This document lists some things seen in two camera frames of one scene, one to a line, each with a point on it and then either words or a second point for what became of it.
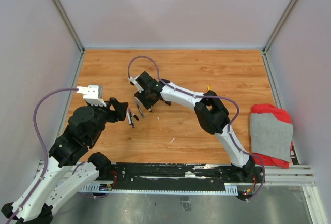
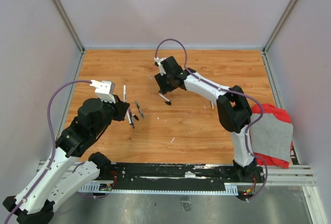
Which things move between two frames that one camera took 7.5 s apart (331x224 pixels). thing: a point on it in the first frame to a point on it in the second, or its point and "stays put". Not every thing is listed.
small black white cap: [135, 116] stays put
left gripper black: [120, 108] stays put
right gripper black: [147, 105] to [164, 88]
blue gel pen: [139, 109] stays put
